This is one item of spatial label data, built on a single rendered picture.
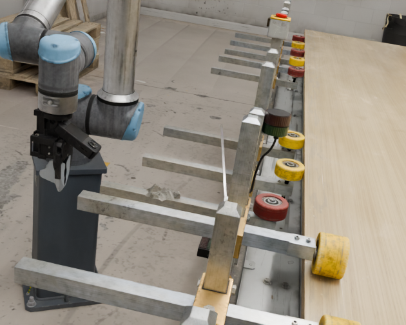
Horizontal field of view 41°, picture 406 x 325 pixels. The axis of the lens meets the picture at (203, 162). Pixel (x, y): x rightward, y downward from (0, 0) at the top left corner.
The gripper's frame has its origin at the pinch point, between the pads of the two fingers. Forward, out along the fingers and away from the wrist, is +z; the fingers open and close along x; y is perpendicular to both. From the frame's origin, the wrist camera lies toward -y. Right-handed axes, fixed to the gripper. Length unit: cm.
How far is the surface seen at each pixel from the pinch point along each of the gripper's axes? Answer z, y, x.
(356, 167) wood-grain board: -7, -75, -32
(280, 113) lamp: -28, -49, -2
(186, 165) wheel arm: -2.0, -27.4, -22.8
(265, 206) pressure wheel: -8, -50, 5
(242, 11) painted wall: 57, 11, -788
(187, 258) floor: 83, -24, -103
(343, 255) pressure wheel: -14, -64, 30
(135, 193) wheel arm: -3.5, -19.1, 2.1
